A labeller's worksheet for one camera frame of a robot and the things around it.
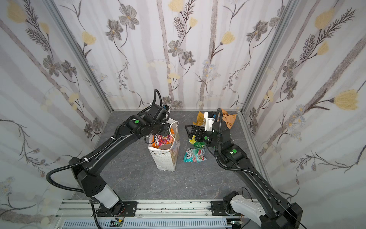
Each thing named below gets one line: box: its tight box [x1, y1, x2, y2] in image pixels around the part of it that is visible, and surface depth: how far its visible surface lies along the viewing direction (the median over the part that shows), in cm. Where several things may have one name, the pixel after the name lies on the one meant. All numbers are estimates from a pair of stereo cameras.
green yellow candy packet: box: [188, 135, 207, 148], surface depth 97 cm
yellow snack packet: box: [192, 111, 206, 126], surface depth 110 cm
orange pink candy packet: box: [152, 134, 174, 149], surface depth 77 cm
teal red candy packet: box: [183, 147, 207, 163], surface depth 91 cm
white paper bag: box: [147, 121, 181, 172], surface depth 73 cm
